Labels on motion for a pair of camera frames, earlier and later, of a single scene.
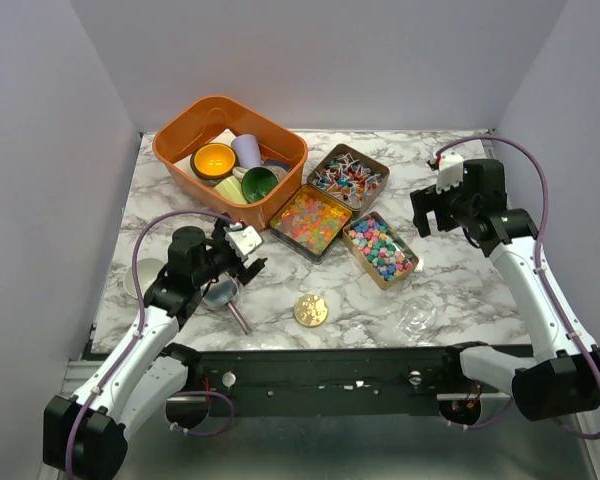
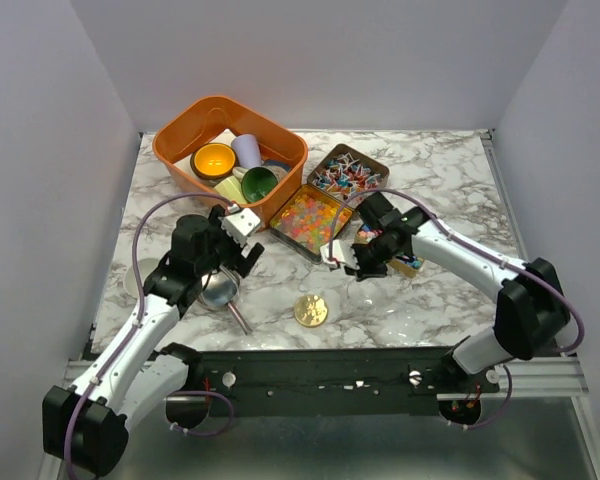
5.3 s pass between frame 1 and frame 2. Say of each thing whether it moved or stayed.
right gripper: moved
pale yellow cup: stayed
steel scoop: stayed
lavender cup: stayed
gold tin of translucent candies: stayed
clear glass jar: moved
